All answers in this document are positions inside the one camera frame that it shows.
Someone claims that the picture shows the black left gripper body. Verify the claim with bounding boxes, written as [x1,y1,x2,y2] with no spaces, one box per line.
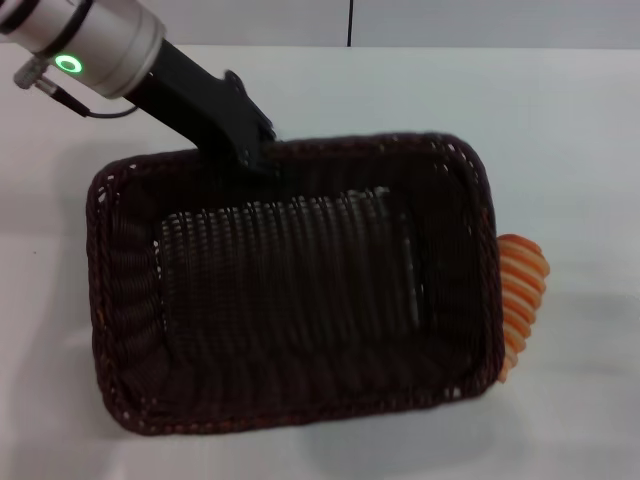
[125,38,276,171]

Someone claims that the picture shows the orange striped bread roll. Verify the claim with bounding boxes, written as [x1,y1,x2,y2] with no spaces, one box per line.
[497,232,552,386]

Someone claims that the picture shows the dark brown woven basket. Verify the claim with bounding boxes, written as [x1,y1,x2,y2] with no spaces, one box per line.
[84,130,507,437]

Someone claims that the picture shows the black cable with metal plug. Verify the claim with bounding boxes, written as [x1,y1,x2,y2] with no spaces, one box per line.
[12,55,135,120]

